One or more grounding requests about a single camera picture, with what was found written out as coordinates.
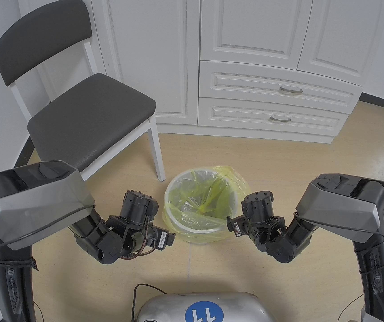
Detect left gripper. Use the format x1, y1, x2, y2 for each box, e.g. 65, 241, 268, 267
136, 225, 176, 252

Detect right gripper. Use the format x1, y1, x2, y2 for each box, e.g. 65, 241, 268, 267
227, 215, 250, 240

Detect yellow plastic bag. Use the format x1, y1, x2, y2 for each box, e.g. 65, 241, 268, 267
162, 166, 250, 244

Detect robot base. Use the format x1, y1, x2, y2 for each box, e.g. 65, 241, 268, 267
138, 291, 275, 322

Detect white trash bin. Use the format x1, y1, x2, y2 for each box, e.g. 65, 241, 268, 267
164, 169, 239, 244

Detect white wardrobe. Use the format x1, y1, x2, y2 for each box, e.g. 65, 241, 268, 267
15, 0, 384, 145

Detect white chair dark grey cushions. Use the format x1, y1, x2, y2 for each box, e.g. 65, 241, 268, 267
0, 0, 166, 182

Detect black cable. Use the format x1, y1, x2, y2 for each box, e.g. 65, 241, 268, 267
131, 283, 168, 321

